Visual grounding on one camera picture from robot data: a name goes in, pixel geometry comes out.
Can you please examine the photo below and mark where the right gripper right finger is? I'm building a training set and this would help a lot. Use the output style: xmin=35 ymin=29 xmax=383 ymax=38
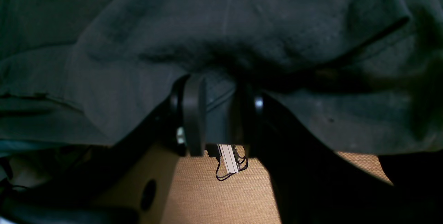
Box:
xmin=236 ymin=84 xmax=442 ymax=224

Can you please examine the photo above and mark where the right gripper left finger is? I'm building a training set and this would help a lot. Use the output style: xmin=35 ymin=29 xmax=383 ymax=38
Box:
xmin=1 ymin=75 xmax=206 ymax=224

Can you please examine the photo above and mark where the grey T-shirt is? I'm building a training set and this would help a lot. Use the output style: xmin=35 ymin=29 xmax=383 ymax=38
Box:
xmin=1 ymin=0 xmax=442 ymax=154

